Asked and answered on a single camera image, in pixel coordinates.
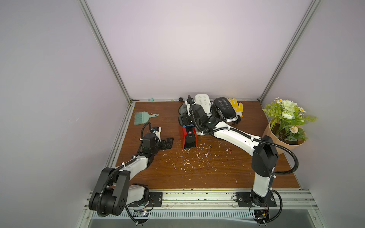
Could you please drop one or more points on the black coffee machine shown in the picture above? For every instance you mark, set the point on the black coffee machine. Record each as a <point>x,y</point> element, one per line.
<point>225,111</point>

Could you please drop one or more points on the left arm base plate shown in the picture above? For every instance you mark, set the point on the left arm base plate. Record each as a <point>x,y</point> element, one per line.
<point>154,199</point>

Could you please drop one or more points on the white coffee machine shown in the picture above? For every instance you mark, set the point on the white coffee machine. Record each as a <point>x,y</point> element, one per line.
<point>204,101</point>

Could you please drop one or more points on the aluminium rail frame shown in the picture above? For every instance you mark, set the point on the aluminium rail frame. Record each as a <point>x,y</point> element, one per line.
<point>231,204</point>

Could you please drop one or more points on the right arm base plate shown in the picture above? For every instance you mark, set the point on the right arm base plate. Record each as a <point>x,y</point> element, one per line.
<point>251,199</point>

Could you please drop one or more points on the grey blue microfiber cloth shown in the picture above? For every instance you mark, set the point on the grey blue microfiber cloth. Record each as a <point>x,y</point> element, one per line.
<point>184,118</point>

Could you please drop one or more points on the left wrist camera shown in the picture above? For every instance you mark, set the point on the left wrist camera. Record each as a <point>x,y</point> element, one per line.
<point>157,131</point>

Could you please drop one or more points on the green hand brush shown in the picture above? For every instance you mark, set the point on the green hand brush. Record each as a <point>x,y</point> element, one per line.
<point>143,117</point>

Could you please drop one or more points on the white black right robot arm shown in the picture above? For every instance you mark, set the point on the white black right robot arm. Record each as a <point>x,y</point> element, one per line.
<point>217,118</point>

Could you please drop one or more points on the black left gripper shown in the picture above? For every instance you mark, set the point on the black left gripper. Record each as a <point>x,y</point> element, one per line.
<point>169,145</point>

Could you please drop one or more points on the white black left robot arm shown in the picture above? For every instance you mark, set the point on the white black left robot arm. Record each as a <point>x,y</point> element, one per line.
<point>113,192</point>

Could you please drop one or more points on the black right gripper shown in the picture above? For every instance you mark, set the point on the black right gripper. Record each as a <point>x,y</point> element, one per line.
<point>186,119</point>

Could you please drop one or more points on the potted artificial plant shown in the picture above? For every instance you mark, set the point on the potted artificial plant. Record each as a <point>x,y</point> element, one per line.
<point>286,121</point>

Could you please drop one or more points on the yellow work glove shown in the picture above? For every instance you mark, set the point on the yellow work glove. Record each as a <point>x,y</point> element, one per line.
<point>237,106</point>

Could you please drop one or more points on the red coffee machine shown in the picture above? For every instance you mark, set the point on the red coffee machine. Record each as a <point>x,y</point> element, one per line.
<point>189,137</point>

